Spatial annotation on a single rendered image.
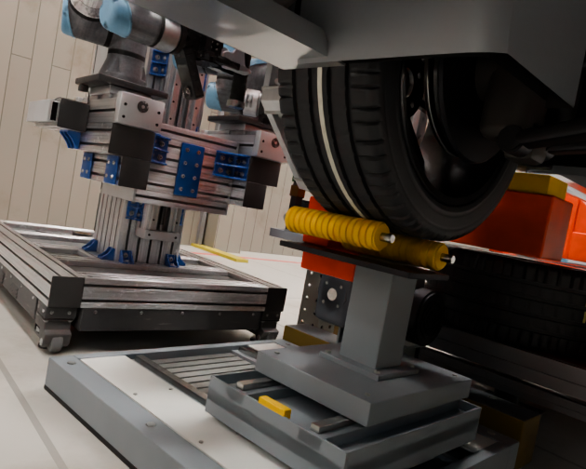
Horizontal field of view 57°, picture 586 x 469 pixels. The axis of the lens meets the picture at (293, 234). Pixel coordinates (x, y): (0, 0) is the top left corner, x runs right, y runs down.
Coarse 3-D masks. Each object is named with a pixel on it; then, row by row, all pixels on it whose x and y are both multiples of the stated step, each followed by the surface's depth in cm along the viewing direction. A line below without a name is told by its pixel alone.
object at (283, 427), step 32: (224, 384) 107; (256, 384) 108; (224, 416) 107; (256, 416) 101; (288, 416) 97; (320, 416) 105; (416, 416) 112; (448, 416) 119; (288, 448) 94; (320, 448) 90; (352, 448) 93; (384, 448) 94; (416, 448) 103; (448, 448) 113
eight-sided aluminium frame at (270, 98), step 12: (276, 72) 110; (264, 84) 110; (276, 84) 111; (264, 96) 110; (276, 96) 107; (264, 108) 111; (276, 108) 109; (276, 120) 112; (420, 120) 143; (276, 132) 114; (420, 132) 144; (288, 156) 117; (300, 180) 120
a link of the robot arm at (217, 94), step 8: (216, 80) 154; (224, 80) 151; (232, 80) 151; (208, 88) 151; (216, 88) 151; (224, 88) 151; (208, 96) 152; (216, 96) 151; (224, 96) 151; (208, 104) 153; (216, 104) 153; (224, 104) 152; (232, 112) 155; (240, 112) 154
